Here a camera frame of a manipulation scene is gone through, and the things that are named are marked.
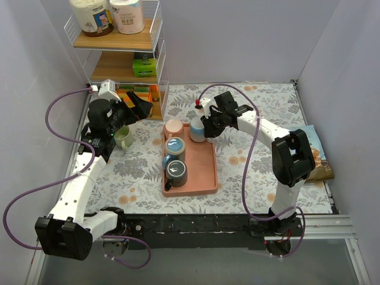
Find light blue white mug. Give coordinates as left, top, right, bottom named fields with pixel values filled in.
left=189, top=116, right=214, bottom=143

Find green mug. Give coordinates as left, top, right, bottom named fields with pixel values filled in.
left=114, top=125, right=134, bottom=150

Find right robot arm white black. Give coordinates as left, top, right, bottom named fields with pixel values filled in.
left=195, top=91, right=315, bottom=236

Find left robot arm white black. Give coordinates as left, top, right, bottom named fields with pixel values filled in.
left=34, top=91, right=153, bottom=261

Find pink mug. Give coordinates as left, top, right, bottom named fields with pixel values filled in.
left=164, top=119, right=183, bottom=139

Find blue butterfly mug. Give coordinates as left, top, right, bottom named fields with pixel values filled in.
left=162, top=137, right=186, bottom=170

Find black mug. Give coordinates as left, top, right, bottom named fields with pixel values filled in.
left=164, top=160, right=188, bottom=191

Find pink plastic tray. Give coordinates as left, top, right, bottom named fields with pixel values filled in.
left=162, top=123, right=218, bottom=198

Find green tissue box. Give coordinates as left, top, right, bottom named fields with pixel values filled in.
left=132, top=52, right=157, bottom=77

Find white toilet paper pack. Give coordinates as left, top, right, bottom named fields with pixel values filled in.
left=110, top=0, right=145, bottom=34

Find brown toilet paper pack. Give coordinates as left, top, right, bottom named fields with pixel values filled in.
left=69, top=0, right=114, bottom=37

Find blue chips bag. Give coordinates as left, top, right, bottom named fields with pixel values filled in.
left=289, top=125, right=334, bottom=183

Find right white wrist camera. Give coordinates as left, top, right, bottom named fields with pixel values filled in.
left=195, top=97, right=221, bottom=118

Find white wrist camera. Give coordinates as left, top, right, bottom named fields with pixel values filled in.
left=195, top=97, right=221, bottom=118
left=89, top=79, right=122, bottom=103

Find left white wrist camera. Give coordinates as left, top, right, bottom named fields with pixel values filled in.
left=89, top=79, right=122, bottom=103

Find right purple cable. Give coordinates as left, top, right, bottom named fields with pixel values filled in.
left=197, top=83, right=305, bottom=258

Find white wire wooden shelf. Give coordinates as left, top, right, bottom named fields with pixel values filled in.
left=64, top=1, right=169, bottom=120

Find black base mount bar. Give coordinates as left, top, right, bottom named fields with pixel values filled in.
left=103, top=214, right=302, bottom=251

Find aluminium frame rail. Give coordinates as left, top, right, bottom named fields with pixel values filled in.
left=37, top=215, right=359, bottom=241

